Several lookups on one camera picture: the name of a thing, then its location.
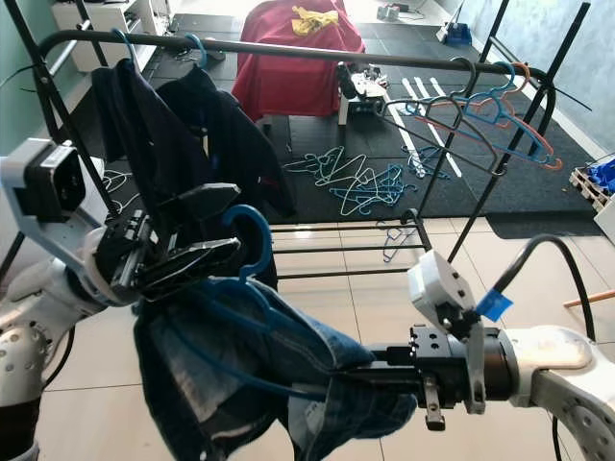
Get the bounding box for bright blue bag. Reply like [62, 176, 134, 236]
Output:
[586, 157, 615, 190]

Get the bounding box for blue plastic hanger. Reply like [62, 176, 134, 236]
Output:
[154, 204, 342, 402]

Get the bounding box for black foam floor mat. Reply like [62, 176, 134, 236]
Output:
[58, 17, 615, 241]

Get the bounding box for black metal clothes rack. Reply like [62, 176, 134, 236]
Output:
[0, 0, 593, 289]

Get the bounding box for wooden stick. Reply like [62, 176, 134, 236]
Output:
[562, 288, 615, 308]

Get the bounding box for orange empty hanger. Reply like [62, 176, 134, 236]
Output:
[428, 61, 566, 172]

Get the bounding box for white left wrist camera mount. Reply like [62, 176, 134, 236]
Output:
[1, 137, 135, 308]

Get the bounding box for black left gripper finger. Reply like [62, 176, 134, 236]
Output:
[153, 182, 242, 232]
[142, 237, 244, 302]

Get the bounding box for dark navy jacket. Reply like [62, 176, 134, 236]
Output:
[91, 60, 203, 241]
[159, 69, 299, 287]

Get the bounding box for blue empty hanger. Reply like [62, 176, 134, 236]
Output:
[442, 60, 554, 159]

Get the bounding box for small blue device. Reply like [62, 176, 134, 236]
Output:
[435, 21, 475, 47]

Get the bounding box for teal garment hanger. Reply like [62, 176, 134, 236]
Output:
[111, 27, 142, 70]
[183, 34, 209, 68]

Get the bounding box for black empty hanger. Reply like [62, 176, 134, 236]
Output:
[384, 56, 510, 174]

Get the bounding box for white cabinet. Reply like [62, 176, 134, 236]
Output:
[48, 0, 169, 78]

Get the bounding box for white box with black device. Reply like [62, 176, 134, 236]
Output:
[336, 65, 390, 126]

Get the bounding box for light blue hanger pile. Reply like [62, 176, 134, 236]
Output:
[283, 146, 419, 217]

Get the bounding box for blue denim jeans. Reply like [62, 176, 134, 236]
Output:
[133, 277, 419, 461]

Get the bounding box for single light blue hanger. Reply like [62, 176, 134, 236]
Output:
[381, 223, 419, 262]

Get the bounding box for crumpled yellow cloth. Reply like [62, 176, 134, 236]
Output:
[291, 8, 342, 37]

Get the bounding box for wooden slat crate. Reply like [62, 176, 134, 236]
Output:
[569, 165, 606, 212]

